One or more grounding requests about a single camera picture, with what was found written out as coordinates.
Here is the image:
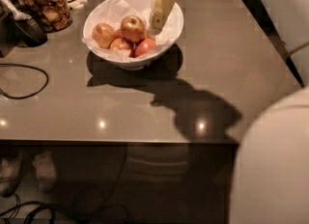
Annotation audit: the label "right white shoe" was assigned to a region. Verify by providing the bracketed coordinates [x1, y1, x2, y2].
[32, 152, 57, 192]

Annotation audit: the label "front left red apple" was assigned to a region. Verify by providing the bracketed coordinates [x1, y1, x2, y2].
[110, 38, 132, 50]

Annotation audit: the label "white shoe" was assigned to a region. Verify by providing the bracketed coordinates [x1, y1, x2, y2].
[0, 152, 22, 197]
[32, 152, 57, 192]

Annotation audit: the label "glass jar of dried chips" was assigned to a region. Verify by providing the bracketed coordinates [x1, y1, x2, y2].
[18, 0, 72, 33]

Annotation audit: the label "black floor cables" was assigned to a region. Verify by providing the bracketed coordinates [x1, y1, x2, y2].
[0, 193, 129, 224]

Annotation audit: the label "small white items on table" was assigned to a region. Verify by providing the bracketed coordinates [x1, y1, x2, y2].
[67, 0, 88, 10]

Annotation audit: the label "black cable on table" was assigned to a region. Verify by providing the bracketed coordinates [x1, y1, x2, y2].
[0, 63, 49, 100]

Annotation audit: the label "black round device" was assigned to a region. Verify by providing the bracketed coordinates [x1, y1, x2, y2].
[0, 0, 47, 47]

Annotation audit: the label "white bowl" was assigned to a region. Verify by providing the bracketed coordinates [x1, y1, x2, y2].
[82, 0, 184, 71]

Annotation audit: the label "right rear small apple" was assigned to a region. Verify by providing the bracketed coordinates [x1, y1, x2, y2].
[146, 31, 155, 41]

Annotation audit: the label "golden red apple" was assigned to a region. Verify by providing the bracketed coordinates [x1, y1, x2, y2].
[121, 15, 146, 43]

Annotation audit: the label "front right red apple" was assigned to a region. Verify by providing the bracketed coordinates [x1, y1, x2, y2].
[134, 39, 156, 58]

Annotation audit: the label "white paper liner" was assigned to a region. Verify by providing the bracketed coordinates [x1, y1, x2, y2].
[80, 0, 182, 63]

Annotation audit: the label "left white shoe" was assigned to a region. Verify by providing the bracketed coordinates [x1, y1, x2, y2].
[0, 152, 22, 197]

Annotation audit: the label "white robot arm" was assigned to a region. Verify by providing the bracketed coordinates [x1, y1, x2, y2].
[185, 0, 309, 224]

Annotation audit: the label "left yellow red apple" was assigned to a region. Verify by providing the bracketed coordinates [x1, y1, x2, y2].
[92, 23, 115, 49]

